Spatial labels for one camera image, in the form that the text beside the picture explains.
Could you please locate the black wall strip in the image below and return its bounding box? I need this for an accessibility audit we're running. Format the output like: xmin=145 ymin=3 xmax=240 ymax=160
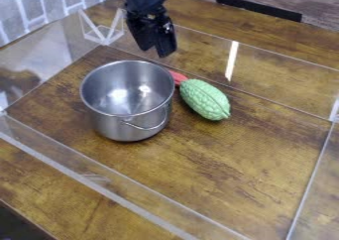
xmin=216 ymin=0 xmax=301 ymax=23

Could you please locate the green bitter gourd toy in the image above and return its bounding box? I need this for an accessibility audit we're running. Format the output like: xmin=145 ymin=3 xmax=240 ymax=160
xmin=180 ymin=79 xmax=231 ymax=121

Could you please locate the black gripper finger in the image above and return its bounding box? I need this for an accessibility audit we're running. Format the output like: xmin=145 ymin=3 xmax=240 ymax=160
xmin=155 ymin=16 xmax=177 ymax=58
xmin=127 ymin=19 xmax=153 ymax=51

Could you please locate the stainless steel pot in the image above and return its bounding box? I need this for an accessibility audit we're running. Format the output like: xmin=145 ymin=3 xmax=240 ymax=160
xmin=80 ymin=60 xmax=175 ymax=142

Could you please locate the clear acrylic corner bracket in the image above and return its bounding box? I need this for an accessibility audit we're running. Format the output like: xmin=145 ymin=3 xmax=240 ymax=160
xmin=79 ymin=9 xmax=127 ymax=46

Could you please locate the pink spoon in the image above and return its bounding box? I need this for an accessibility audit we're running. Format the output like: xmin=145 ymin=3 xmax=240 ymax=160
xmin=169 ymin=70 xmax=188 ymax=86

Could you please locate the clear acrylic enclosure wall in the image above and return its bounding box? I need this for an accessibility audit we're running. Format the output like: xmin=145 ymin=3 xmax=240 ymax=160
xmin=0 ymin=13 xmax=339 ymax=240

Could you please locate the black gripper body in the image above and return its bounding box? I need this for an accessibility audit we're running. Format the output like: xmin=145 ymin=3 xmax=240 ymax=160
xmin=125 ymin=0 xmax=169 ymax=23

